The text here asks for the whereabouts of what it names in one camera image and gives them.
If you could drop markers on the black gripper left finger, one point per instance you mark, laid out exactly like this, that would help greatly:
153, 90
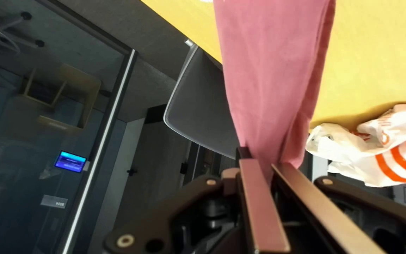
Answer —
261, 212

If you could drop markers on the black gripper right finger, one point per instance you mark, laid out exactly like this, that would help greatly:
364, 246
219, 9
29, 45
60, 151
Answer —
320, 212

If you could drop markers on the pink shirt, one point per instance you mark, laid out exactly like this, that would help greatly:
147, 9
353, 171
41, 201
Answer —
274, 75

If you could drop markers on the white and orange plastic bag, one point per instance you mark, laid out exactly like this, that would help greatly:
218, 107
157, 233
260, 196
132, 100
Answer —
381, 145

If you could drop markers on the grey chair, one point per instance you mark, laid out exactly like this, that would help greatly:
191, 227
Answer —
203, 107

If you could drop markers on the blue wall display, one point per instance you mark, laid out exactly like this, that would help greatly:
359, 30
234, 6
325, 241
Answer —
71, 161

